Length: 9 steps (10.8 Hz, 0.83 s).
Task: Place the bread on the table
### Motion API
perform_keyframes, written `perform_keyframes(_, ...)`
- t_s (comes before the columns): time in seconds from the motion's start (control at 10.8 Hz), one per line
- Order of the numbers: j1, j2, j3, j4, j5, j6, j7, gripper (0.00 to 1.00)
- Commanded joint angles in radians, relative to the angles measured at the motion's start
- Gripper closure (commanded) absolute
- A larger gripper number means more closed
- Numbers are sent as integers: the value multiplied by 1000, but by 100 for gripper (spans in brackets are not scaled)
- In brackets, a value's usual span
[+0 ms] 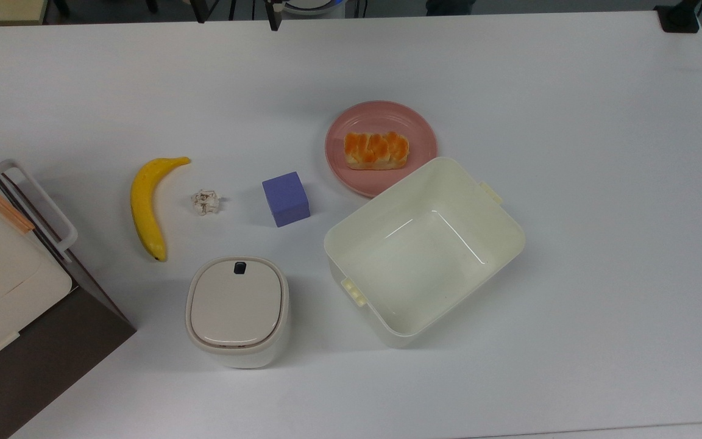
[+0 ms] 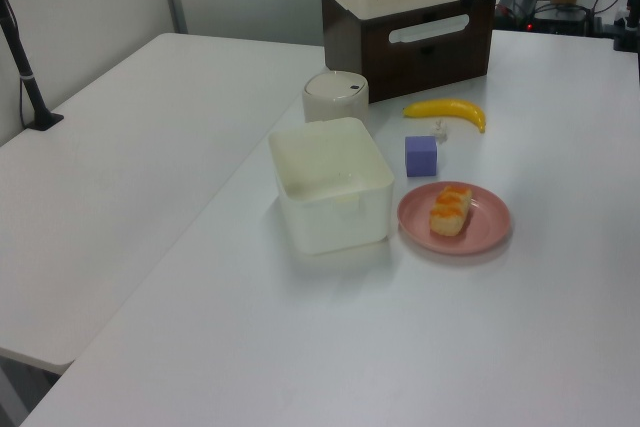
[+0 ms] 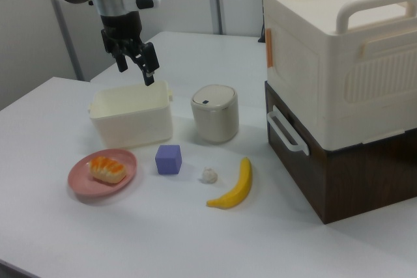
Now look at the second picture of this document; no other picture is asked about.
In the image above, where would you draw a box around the pink round plate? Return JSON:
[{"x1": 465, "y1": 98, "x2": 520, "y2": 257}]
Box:
[{"x1": 397, "y1": 181, "x2": 513, "y2": 255}]

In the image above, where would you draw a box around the yellow banana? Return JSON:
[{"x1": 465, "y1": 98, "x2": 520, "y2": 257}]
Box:
[{"x1": 402, "y1": 98, "x2": 488, "y2": 134}]

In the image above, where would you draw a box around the black computer box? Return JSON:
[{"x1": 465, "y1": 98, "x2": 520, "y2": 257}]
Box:
[{"x1": 494, "y1": 0, "x2": 592, "y2": 36}]

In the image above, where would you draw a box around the white open storage bin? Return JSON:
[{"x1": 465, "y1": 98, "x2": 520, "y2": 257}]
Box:
[{"x1": 268, "y1": 116, "x2": 395, "y2": 255}]

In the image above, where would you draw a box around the glazed bread piece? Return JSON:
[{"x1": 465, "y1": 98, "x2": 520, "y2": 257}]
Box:
[{"x1": 429, "y1": 185, "x2": 474, "y2": 237}]

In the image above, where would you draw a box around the black camera stand pole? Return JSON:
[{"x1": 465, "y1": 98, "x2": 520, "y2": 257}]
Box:
[{"x1": 0, "y1": 0, "x2": 65, "y2": 131}]

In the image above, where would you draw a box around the purple cube block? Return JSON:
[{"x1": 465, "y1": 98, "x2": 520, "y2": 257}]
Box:
[{"x1": 403, "y1": 135, "x2": 440, "y2": 178}]

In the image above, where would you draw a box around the black clamp mount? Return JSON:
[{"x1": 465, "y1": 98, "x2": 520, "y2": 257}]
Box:
[{"x1": 594, "y1": 0, "x2": 640, "y2": 53}]

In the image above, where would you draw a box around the dark brown storage box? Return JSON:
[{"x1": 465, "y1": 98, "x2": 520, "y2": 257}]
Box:
[{"x1": 320, "y1": 0, "x2": 494, "y2": 104}]

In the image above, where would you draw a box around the small beige lidded trash can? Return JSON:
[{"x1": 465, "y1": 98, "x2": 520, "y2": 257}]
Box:
[{"x1": 301, "y1": 70, "x2": 371, "y2": 131}]

